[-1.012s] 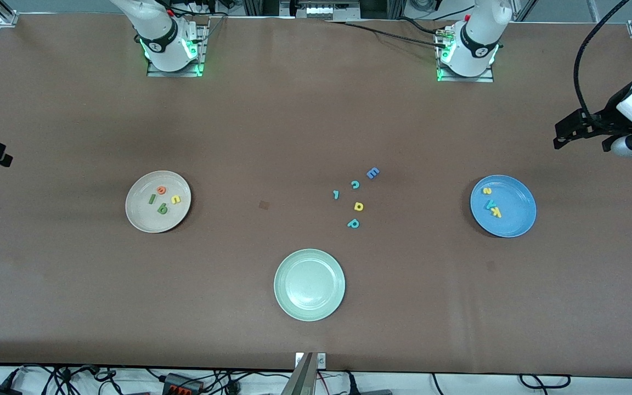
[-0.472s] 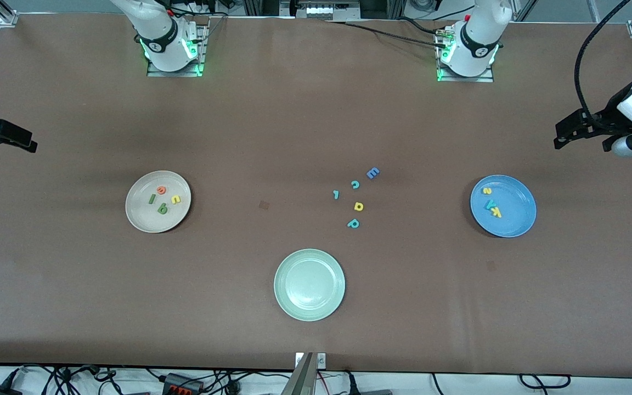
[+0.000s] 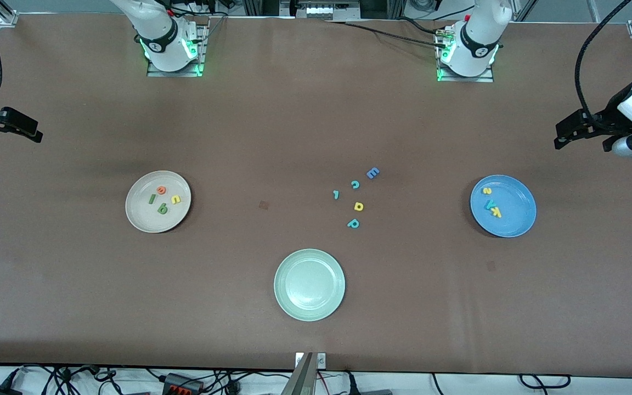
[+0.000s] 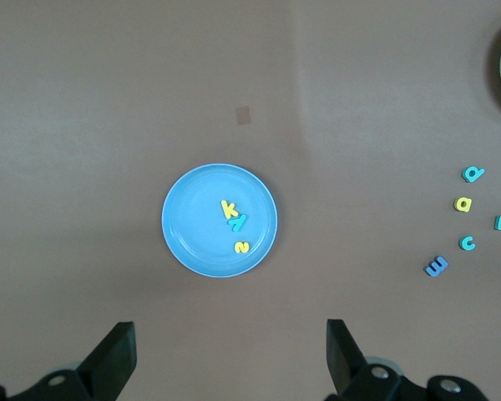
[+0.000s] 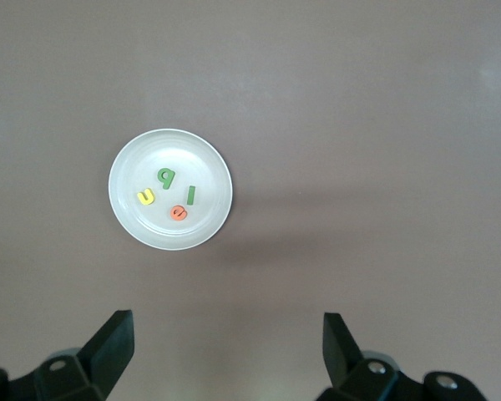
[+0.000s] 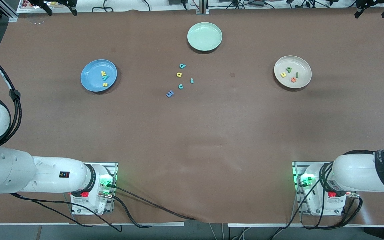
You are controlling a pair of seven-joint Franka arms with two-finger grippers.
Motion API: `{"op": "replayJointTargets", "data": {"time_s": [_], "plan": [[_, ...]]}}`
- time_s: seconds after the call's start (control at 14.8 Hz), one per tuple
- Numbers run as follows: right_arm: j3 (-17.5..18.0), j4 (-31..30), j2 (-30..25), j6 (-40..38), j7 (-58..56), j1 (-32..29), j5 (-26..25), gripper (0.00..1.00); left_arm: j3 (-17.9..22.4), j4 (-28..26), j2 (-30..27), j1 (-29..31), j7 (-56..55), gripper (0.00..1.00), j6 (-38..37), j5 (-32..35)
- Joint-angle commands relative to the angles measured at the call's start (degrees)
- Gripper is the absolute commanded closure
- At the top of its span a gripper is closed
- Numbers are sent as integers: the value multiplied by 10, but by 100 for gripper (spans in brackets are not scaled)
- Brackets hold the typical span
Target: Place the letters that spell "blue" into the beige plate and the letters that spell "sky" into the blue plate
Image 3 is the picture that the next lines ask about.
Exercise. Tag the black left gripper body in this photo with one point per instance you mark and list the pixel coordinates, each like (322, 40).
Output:
(608, 118)

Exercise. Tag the teal foam letter y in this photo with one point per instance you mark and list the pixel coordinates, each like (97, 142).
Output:
(490, 204)

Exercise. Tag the yellow foam letter k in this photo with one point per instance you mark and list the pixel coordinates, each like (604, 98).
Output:
(496, 213)

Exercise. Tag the green foam letter b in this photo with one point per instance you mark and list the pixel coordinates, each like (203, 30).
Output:
(162, 209)

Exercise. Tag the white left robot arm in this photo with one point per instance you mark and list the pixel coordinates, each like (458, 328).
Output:
(475, 38)

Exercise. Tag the blue plate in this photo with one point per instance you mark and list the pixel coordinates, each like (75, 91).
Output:
(513, 219)

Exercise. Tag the beige brown plate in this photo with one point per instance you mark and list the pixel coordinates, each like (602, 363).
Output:
(143, 216)

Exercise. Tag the blue foam letter E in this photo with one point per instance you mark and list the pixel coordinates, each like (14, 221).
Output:
(372, 173)

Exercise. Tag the teal foam letter p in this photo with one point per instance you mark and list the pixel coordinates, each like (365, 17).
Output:
(353, 224)

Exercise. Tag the metal control device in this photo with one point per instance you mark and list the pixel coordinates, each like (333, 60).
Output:
(321, 11)

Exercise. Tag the black orange power strip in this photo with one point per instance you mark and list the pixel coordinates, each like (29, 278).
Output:
(181, 382)

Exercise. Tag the pale green plate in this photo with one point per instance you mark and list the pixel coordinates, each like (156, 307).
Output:
(309, 285)

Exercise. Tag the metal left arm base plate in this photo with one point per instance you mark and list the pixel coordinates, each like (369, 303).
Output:
(461, 79)

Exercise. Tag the white mounting bracket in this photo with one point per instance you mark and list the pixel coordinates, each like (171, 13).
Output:
(321, 360)

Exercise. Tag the grey metal camera bar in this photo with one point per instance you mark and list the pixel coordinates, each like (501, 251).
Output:
(300, 378)

